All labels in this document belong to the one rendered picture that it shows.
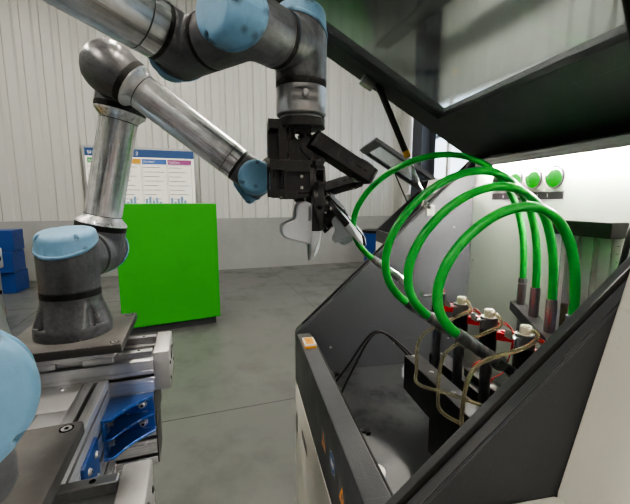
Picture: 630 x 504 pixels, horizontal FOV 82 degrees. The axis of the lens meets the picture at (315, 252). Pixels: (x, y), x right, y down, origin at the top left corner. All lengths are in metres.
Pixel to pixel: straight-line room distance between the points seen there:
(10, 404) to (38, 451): 0.27
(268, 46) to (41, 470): 0.55
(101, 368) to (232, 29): 0.72
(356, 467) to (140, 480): 0.28
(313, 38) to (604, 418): 0.58
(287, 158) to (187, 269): 3.45
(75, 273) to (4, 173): 6.79
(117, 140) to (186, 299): 3.12
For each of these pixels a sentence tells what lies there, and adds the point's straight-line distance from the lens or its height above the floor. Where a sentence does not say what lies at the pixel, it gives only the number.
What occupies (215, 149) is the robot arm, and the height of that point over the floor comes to 1.44.
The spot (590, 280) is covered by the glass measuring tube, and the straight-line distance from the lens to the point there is 0.90.
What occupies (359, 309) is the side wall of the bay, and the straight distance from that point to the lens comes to 1.09.
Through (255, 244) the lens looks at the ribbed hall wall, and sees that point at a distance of 7.24.
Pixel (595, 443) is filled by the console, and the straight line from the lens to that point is 0.55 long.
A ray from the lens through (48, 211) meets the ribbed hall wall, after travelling 7.46.
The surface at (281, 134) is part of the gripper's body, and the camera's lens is 0.55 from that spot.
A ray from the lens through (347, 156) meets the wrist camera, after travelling 0.56.
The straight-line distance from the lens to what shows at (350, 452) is 0.63.
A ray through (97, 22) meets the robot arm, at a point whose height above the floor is 1.53.
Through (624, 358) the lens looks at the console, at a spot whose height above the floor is 1.16.
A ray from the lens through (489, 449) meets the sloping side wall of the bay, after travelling 0.50.
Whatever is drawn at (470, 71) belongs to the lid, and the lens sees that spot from 0.93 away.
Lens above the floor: 1.33
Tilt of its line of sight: 8 degrees down
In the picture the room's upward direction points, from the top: straight up
